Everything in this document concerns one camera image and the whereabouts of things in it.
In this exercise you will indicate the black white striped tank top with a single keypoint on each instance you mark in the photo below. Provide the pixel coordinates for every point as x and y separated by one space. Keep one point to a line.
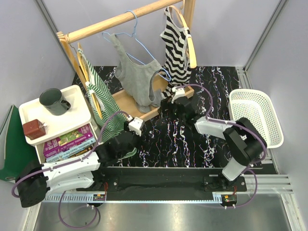
177 60

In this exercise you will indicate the green binder folder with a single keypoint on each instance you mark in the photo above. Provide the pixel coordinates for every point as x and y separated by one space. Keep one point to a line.
15 152

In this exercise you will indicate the grey tank top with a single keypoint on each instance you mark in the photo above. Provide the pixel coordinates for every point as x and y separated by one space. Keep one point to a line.
137 79

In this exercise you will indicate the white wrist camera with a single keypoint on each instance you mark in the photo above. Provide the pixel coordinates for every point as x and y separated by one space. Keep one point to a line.
178 92
135 124

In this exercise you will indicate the green white striped top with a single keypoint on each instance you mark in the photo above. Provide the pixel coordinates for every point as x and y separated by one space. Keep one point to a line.
106 113

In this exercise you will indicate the white bedside shelf unit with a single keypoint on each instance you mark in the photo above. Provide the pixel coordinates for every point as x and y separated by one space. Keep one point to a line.
79 115

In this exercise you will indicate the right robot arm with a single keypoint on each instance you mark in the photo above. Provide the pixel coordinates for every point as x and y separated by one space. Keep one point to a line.
244 141

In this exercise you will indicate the wooden hanger right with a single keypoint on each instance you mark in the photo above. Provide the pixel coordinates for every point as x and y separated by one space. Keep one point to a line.
191 51

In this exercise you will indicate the white perforated plastic basket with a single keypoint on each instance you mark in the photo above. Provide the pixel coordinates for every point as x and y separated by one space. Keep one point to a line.
257 106

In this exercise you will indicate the dark green mug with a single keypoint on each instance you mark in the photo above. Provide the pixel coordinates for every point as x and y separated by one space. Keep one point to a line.
53 100

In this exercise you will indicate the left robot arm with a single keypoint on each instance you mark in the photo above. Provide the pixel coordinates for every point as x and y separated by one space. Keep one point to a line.
36 181

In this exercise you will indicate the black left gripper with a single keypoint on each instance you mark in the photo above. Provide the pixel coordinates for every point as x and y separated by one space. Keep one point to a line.
139 140

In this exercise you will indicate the blue book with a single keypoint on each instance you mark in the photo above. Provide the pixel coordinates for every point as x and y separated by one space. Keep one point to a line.
67 154

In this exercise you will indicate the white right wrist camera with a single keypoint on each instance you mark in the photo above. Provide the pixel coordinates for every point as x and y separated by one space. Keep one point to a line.
178 92

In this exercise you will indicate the wooden clothes rack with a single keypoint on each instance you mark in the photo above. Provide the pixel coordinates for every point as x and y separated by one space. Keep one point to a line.
126 102

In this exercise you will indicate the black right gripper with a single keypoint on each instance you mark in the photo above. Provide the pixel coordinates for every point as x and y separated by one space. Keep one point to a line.
167 105

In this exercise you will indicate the purple book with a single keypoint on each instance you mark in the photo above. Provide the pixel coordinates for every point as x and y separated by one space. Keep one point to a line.
67 141

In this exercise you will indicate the red brown cube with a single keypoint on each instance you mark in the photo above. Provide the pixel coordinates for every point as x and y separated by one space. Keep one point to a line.
34 129

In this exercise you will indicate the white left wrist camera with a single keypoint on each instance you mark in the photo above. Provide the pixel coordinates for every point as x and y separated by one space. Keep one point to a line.
135 124

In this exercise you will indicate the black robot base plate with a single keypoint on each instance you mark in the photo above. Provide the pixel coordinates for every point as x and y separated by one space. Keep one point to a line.
162 184

